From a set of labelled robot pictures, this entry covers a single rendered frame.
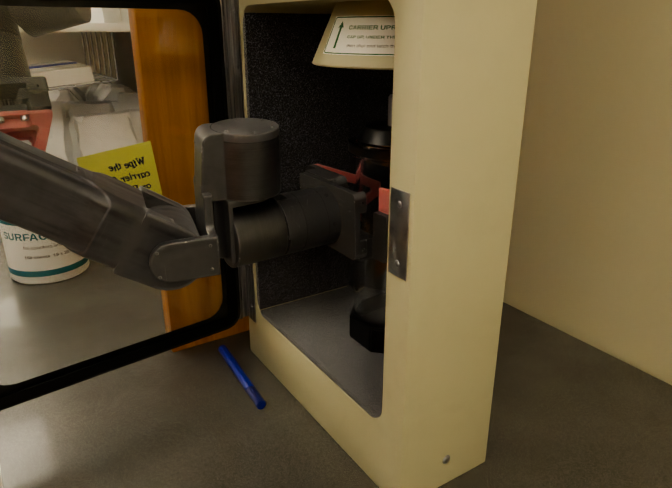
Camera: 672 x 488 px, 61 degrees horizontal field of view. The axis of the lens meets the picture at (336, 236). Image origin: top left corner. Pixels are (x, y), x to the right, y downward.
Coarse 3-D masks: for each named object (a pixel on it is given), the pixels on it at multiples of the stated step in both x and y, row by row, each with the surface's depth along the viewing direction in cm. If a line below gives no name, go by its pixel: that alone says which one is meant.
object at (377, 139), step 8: (392, 96) 56; (384, 120) 60; (368, 128) 56; (376, 128) 55; (384, 128) 55; (360, 136) 57; (368, 136) 55; (376, 136) 55; (384, 136) 54; (376, 144) 54; (384, 144) 54
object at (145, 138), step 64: (0, 64) 49; (64, 64) 52; (128, 64) 55; (192, 64) 60; (0, 128) 50; (64, 128) 53; (128, 128) 57; (192, 128) 61; (192, 192) 63; (0, 256) 53; (64, 256) 56; (0, 320) 54; (64, 320) 58; (128, 320) 63; (192, 320) 68; (0, 384) 56
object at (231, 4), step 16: (224, 0) 61; (224, 16) 61; (224, 48) 62; (240, 48) 61; (240, 64) 62; (240, 80) 62; (240, 96) 63; (240, 112) 64; (240, 272) 71; (240, 304) 73
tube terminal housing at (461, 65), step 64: (256, 0) 56; (320, 0) 48; (448, 0) 38; (512, 0) 41; (448, 64) 39; (512, 64) 42; (448, 128) 41; (512, 128) 45; (448, 192) 43; (512, 192) 47; (448, 256) 45; (256, 320) 72; (448, 320) 47; (320, 384) 60; (384, 384) 49; (448, 384) 50; (384, 448) 51; (448, 448) 52
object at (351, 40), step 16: (368, 0) 47; (384, 0) 47; (336, 16) 50; (352, 16) 48; (368, 16) 47; (384, 16) 47; (336, 32) 49; (352, 32) 48; (368, 32) 47; (384, 32) 46; (320, 48) 52; (336, 48) 49; (352, 48) 48; (368, 48) 47; (384, 48) 46; (320, 64) 51; (336, 64) 49; (352, 64) 48; (368, 64) 47; (384, 64) 46
